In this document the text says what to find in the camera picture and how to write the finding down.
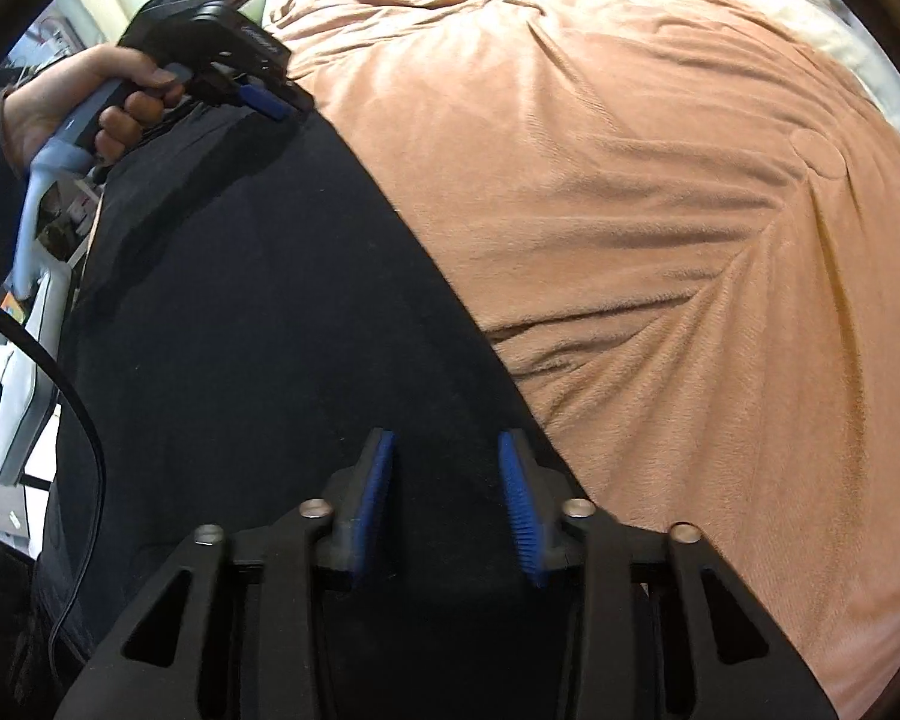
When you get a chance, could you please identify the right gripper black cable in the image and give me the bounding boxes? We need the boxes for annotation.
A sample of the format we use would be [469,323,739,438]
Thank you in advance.
[0,292,110,661]

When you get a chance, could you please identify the black pants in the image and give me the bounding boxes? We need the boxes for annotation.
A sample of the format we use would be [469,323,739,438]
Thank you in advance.
[30,97,597,720]

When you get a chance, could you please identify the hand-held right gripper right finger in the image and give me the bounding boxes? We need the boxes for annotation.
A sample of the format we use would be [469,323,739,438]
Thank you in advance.
[497,431,845,720]

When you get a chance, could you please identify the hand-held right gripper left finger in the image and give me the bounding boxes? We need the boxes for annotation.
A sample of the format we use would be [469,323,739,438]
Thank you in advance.
[54,427,400,720]

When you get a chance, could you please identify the cream duvet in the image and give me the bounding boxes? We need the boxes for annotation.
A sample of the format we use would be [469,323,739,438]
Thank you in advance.
[750,0,900,158]

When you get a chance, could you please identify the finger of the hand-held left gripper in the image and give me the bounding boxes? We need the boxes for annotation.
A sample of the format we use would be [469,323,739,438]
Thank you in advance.
[210,67,316,121]

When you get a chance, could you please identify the person's left hand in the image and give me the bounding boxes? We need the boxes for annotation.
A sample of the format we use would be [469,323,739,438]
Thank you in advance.
[0,43,196,166]

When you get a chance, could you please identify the white plastic appliance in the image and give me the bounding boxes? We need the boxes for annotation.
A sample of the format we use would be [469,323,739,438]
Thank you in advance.
[0,262,80,485]

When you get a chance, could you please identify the brown blanket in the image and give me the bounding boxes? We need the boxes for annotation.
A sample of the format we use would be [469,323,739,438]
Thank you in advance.
[262,0,900,720]

